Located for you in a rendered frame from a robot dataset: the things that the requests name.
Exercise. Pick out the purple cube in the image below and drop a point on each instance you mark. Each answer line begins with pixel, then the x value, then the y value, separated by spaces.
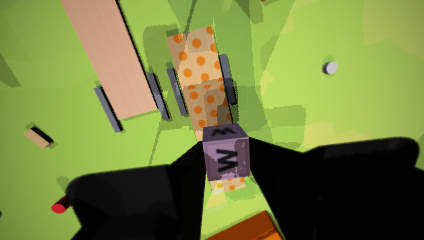
pixel 226 152

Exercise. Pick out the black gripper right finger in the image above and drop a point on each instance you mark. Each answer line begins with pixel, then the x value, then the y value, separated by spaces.
pixel 296 185

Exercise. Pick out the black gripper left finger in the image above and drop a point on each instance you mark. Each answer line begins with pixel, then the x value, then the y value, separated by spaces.
pixel 176 189

